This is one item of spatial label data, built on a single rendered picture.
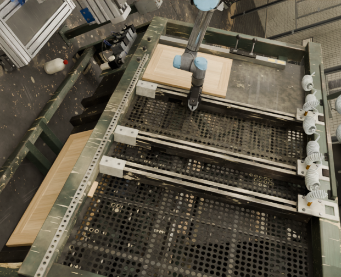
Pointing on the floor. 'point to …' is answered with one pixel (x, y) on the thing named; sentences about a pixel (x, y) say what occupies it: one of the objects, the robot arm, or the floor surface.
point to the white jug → (55, 66)
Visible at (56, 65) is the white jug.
